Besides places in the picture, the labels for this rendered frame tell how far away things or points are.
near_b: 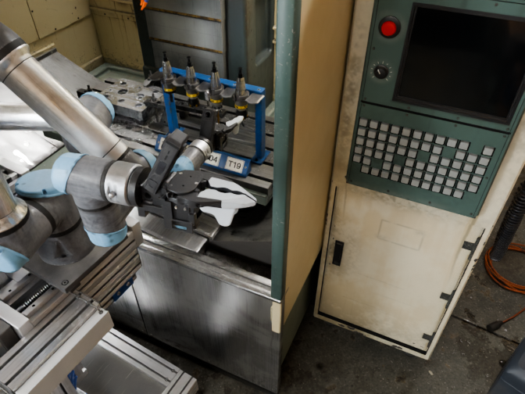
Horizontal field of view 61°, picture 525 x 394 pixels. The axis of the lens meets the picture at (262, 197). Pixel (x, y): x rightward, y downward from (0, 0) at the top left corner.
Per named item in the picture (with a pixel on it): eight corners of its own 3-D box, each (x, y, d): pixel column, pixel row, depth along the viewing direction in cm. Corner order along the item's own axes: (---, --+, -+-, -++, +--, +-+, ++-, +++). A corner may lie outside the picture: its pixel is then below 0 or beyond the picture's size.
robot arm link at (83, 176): (80, 177, 87) (68, 141, 81) (131, 188, 85) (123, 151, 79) (56, 203, 81) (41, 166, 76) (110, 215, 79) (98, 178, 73)
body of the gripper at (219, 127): (211, 137, 167) (194, 155, 159) (208, 118, 161) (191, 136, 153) (230, 142, 165) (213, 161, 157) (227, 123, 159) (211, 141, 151)
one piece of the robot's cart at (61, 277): (44, 330, 109) (36, 315, 105) (-14, 291, 117) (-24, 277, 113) (143, 237, 132) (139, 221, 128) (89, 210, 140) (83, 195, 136)
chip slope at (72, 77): (43, 189, 221) (24, 146, 204) (-51, 155, 242) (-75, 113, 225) (149, 105, 281) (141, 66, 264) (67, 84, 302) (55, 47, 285)
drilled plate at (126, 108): (143, 120, 209) (141, 111, 205) (94, 107, 218) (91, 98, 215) (170, 98, 224) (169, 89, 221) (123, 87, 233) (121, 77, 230)
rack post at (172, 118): (173, 140, 204) (163, 80, 184) (163, 137, 205) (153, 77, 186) (185, 129, 211) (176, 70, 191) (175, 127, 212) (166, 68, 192)
